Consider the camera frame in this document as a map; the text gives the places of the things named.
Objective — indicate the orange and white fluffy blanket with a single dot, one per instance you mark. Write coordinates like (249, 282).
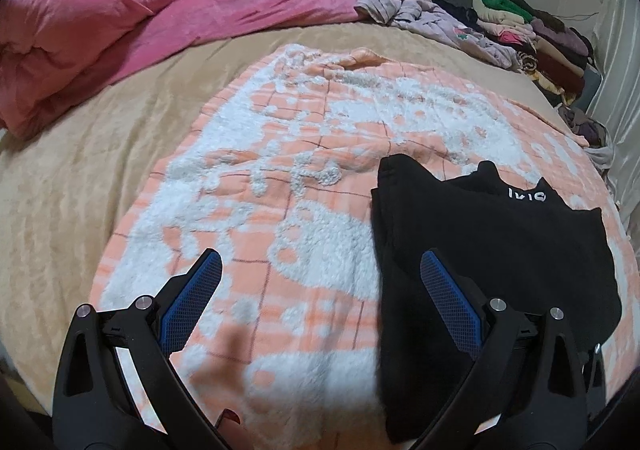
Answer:
(300, 139)

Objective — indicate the pink duvet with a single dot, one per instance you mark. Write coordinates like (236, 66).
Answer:
(125, 14)

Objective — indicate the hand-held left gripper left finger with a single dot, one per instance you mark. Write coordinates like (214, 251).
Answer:
(192, 300)

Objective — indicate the dark purple cloth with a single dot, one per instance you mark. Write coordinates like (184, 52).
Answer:
(582, 127)

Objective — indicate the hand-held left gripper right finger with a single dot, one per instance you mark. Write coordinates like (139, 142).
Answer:
(450, 300)

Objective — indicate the beige bed blanket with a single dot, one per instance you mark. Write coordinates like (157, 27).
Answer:
(75, 180)

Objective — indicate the white satin curtain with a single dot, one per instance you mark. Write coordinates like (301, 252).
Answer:
(620, 79)

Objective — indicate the lilac crumpled clothes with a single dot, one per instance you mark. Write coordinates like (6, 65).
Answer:
(425, 14)

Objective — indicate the pile of folded clothes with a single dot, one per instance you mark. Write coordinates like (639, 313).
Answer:
(540, 39)

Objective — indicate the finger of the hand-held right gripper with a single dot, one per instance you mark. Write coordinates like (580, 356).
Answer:
(596, 375)

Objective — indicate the person's left hand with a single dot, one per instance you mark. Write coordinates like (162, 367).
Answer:
(240, 432)

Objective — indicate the black top with orange cuffs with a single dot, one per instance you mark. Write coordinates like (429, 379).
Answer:
(500, 240)

